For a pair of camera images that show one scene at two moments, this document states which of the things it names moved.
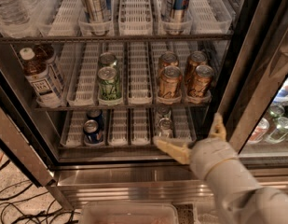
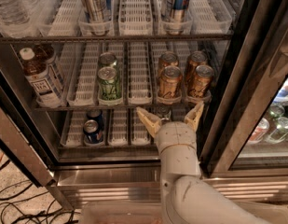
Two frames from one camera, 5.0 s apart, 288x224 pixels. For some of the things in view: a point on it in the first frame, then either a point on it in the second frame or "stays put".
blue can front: [91, 134] stays put
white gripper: [212, 157] to [175, 134]
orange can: [203, 75] stays put
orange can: [167, 59] stays put
